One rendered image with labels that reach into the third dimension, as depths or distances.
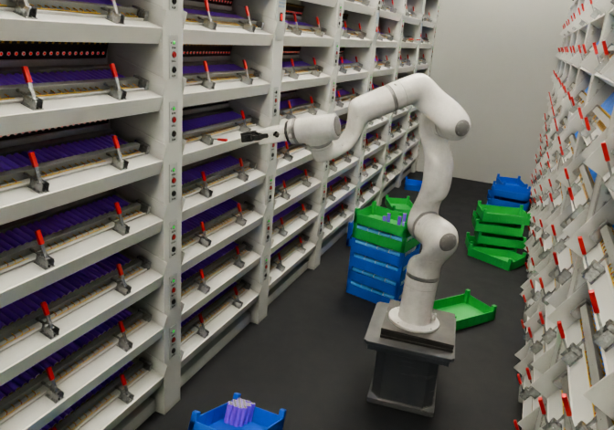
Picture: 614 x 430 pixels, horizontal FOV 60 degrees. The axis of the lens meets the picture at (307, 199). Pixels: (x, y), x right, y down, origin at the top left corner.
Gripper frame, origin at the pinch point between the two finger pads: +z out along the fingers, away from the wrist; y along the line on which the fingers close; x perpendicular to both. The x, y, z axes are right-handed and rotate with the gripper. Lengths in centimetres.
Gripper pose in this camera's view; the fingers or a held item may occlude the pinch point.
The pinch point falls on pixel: (248, 136)
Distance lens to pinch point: 181.3
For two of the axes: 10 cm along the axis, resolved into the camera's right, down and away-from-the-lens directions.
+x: -1.4, -9.7, -2.0
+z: -9.1, 0.5, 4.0
